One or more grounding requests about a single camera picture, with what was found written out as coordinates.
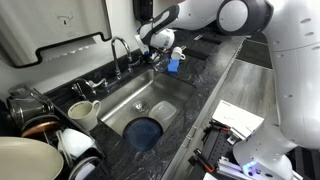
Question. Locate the sink drain strainer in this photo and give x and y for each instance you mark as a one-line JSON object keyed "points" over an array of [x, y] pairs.
{"points": [[141, 107]]}

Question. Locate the stainless steel sink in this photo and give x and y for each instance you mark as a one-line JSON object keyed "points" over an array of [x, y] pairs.
{"points": [[146, 90]]}

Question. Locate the white bowl in rack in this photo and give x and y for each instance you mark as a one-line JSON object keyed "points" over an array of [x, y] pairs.
{"points": [[76, 142]]}

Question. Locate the clear glass bowl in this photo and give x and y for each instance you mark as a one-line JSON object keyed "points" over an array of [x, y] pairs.
{"points": [[161, 63]]}

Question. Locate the dark blue plate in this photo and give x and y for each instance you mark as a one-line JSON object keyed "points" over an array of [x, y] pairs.
{"points": [[142, 134]]}

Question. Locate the cream round plate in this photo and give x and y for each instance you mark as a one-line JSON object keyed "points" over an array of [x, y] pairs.
{"points": [[28, 160]]}

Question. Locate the copper bottom pan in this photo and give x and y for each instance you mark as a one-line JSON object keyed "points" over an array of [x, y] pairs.
{"points": [[40, 128]]}

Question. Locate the white flat box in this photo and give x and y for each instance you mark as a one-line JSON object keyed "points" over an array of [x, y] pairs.
{"points": [[237, 118]]}

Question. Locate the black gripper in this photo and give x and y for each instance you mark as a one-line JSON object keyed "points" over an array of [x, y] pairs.
{"points": [[150, 55]]}

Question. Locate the black dish rack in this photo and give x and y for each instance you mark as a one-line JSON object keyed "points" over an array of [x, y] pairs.
{"points": [[96, 166]]}

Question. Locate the small chrome side faucet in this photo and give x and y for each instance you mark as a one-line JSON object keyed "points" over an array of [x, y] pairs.
{"points": [[80, 88]]}

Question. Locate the clear plastic container lid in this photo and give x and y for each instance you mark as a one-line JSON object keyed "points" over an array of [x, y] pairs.
{"points": [[163, 111]]}

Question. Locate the cream ceramic mug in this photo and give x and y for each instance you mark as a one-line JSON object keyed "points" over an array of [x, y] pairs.
{"points": [[82, 115]]}

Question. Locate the black tool box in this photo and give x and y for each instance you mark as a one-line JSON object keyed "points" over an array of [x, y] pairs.
{"points": [[216, 150]]}

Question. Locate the black wall soap dispenser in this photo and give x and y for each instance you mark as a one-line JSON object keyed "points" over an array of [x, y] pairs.
{"points": [[142, 10]]}

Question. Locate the white printed mug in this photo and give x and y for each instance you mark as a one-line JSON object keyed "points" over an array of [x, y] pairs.
{"points": [[176, 53]]}

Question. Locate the steel paper towel dispenser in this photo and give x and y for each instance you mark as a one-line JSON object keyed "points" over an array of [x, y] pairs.
{"points": [[50, 26]]}

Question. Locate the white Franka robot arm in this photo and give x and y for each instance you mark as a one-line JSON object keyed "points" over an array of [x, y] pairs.
{"points": [[293, 83]]}

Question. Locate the chrome gooseneck faucet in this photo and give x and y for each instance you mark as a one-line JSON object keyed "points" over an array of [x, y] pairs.
{"points": [[116, 56]]}

